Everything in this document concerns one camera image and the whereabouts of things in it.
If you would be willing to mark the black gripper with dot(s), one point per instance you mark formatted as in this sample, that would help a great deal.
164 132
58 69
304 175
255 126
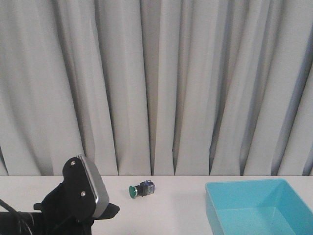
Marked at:
72 226

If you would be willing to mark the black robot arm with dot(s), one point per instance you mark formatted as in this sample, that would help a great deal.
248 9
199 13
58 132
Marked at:
43 223

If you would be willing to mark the light blue plastic box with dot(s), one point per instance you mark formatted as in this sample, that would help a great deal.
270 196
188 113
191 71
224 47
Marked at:
257 207

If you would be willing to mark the grey pleated curtain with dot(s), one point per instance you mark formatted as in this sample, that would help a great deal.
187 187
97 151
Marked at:
157 87

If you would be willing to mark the green push button switch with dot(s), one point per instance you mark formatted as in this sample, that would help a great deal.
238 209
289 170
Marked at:
143 189

